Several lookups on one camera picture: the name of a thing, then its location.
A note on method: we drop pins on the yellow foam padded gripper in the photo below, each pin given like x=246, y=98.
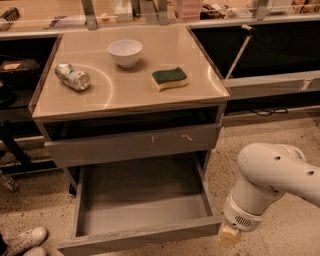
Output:
x=239, y=216

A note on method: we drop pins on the grey metal rod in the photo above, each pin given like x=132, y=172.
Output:
x=250, y=31

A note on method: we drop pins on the white bowl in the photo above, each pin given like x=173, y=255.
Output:
x=126, y=53

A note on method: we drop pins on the grey side bench rail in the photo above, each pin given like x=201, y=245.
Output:
x=272, y=85

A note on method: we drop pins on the grey top drawer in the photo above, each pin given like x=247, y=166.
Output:
x=133, y=145

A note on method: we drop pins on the crushed silver can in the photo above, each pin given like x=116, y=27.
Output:
x=72, y=77

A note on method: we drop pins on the white sneaker upper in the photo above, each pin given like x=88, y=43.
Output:
x=28, y=243

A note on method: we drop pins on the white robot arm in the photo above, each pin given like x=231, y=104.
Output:
x=267, y=172

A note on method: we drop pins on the green yellow sponge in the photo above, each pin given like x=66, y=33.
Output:
x=167, y=79

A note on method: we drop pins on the grey drawer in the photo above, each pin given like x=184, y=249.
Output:
x=135, y=203
x=133, y=145

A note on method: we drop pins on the grey drawer cabinet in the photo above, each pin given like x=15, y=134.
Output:
x=123, y=100

